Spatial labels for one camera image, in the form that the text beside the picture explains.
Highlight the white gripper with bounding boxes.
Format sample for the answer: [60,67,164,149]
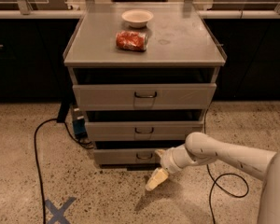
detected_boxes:
[146,145,196,191]

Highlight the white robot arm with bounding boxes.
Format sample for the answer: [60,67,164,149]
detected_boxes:
[146,133,280,224]

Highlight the grey bottom drawer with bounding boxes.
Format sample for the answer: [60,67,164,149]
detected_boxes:
[93,148,160,165]

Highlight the dark counter cabinets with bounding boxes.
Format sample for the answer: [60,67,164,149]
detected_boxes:
[0,13,280,102]

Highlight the grey top drawer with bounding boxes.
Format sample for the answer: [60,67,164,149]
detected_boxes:
[73,83,217,111]

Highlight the blue power box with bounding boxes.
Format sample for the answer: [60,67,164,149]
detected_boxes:
[71,107,87,140]

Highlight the black cable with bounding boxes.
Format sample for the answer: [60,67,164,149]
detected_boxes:
[33,118,94,224]
[203,107,250,224]

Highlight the grey drawer cabinet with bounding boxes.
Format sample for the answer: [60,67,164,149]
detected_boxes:
[63,2,228,172]

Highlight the red soda can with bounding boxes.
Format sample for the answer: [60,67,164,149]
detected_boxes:
[116,31,147,51]

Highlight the blue tape cross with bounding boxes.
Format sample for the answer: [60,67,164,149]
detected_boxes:
[45,197,76,224]

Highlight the white bowl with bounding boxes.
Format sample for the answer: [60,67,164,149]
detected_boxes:
[121,9,154,29]

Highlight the black cable left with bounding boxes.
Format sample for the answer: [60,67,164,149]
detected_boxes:
[33,118,94,224]

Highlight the grey drawer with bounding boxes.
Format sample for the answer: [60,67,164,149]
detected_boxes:
[73,83,217,111]
[93,148,160,165]
[85,121,203,141]

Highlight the grey middle drawer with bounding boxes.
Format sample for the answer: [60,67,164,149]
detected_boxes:
[85,121,203,141]

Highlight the black cable right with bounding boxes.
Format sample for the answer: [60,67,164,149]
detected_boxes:
[203,107,250,224]

